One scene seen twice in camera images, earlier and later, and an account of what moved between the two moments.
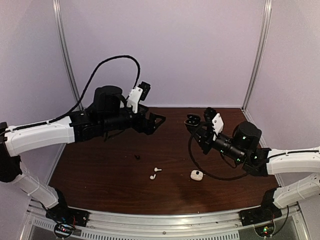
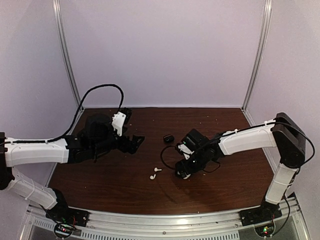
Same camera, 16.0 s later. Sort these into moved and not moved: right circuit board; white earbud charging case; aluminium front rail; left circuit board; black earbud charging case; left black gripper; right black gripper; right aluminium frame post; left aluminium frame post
Moved: white earbud charging case; black earbud charging case; right black gripper; left black gripper
Not moved: left aluminium frame post; right aluminium frame post; right circuit board; aluminium front rail; left circuit board
